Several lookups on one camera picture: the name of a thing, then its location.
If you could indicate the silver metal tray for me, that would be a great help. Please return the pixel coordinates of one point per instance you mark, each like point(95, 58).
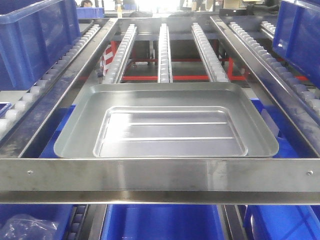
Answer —
point(191, 119)

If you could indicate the centre roller track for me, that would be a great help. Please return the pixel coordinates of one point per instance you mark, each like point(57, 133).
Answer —
point(165, 74)

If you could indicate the centre-left roller track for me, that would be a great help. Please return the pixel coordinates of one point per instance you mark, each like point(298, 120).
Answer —
point(118, 65)

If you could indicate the centre-right roller track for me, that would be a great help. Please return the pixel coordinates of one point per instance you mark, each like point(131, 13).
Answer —
point(212, 65)

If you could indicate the blue bin lower centre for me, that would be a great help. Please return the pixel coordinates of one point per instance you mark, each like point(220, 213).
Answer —
point(162, 222)

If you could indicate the blue bin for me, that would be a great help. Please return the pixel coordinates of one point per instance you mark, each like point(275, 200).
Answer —
point(162, 222)
point(281, 222)
point(34, 35)
point(55, 213)
point(297, 36)

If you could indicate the lower roller track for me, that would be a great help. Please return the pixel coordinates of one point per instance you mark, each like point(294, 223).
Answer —
point(76, 221)

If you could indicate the blue bin lower left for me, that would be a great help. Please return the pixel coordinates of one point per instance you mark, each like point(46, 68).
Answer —
point(55, 213)

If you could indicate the blue bin lower right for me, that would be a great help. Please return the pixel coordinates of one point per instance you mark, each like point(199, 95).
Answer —
point(281, 222)

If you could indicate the blue bin upper left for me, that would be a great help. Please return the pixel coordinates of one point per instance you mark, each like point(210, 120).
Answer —
point(34, 35)

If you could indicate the right white roller track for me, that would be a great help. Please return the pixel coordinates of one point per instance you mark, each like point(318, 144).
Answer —
point(300, 89)

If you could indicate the white roller track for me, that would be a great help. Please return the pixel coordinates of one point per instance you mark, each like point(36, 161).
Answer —
point(11, 112)
point(300, 89)

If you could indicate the left white roller track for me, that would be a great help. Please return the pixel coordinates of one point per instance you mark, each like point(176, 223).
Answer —
point(11, 112)

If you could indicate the blue bin upper right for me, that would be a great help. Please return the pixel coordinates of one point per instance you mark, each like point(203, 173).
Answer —
point(297, 36)

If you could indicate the clear plastic bag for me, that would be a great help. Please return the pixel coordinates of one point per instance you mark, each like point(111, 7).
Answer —
point(27, 227)

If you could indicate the red metal frame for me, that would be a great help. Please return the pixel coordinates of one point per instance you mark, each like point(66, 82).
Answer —
point(114, 45)

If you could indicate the right steel divider rail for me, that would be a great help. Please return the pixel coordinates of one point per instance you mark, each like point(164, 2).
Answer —
point(296, 120)

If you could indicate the steel divider rail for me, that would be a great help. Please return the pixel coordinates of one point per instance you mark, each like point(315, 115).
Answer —
point(30, 135)
point(296, 120)

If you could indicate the left steel divider rail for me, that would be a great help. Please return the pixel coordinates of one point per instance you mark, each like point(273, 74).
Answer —
point(30, 135)

